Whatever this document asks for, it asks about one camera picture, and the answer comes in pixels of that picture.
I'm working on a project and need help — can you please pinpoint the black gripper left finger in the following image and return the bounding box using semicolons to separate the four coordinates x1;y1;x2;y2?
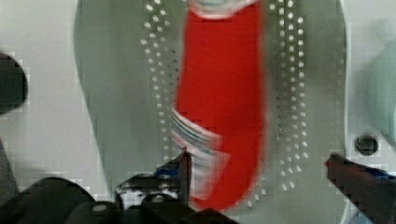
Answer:
115;147;191;209

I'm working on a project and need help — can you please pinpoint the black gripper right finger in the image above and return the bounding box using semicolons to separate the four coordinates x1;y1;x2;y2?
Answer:
325;153;396;224

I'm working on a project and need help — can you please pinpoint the red plush ketchup bottle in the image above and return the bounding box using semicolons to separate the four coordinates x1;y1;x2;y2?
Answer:
172;0;265;210

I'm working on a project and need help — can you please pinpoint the green perforated strainer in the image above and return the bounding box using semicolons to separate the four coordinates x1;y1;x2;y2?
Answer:
74;0;345;224

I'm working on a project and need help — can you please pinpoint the green round bowl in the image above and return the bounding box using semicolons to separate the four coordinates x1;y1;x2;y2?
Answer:
362;40;396;144

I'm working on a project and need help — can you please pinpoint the black round object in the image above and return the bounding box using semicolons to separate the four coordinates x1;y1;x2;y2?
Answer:
0;52;28;115

